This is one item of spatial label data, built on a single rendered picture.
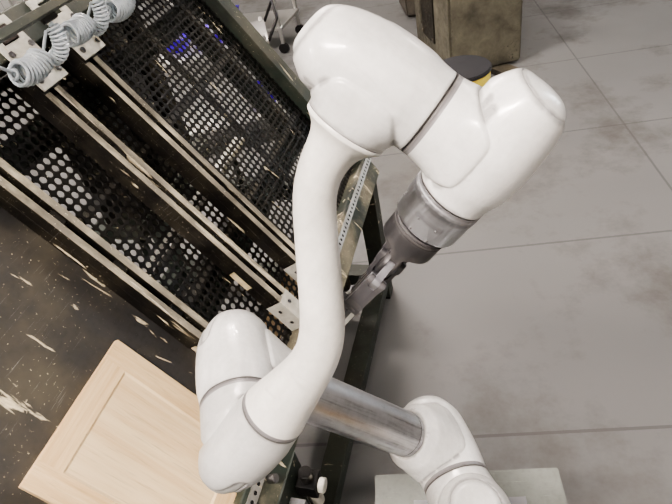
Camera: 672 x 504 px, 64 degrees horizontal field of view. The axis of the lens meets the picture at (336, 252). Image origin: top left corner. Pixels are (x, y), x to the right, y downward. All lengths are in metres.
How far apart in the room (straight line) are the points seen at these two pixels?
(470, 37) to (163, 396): 4.36
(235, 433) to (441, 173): 0.47
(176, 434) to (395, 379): 1.48
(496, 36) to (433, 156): 4.76
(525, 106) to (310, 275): 0.31
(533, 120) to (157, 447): 1.17
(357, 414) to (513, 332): 1.87
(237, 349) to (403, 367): 1.92
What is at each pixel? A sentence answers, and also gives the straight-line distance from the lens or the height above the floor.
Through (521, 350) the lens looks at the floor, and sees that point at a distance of 2.84.
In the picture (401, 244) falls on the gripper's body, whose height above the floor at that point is 1.80.
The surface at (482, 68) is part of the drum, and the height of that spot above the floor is 0.63.
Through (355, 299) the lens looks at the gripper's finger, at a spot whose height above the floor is 1.71.
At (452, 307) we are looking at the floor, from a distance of 3.01.
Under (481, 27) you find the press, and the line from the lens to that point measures 5.24.
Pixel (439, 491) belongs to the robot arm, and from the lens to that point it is 1.29.
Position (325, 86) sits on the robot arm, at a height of 2.00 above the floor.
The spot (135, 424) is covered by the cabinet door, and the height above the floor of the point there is 1.18.
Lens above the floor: 2.24
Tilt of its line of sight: 40 degrees down
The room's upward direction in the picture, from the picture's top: 13 degrees counter-clockwise
